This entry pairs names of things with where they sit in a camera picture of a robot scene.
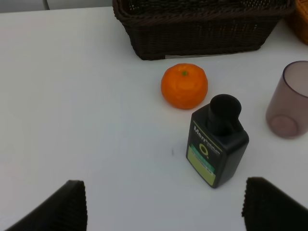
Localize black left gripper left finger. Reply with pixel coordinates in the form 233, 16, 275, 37
7, 180, 87, 231

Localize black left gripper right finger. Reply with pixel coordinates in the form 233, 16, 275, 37
242, 177, 308, 231

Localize purple translucent plastic cup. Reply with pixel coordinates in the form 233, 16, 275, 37
266, 61, 308, 138

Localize black pump bottle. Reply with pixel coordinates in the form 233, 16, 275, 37
186, 94, 249, 188

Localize orange mandarin fruit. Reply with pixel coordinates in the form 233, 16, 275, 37
161, 63, 208, 110

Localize orange wicker basket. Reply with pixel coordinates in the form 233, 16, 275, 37
286, 0, 308, 45

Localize dark brown wicker basket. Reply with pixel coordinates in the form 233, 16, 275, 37
112, 0, 296, 60

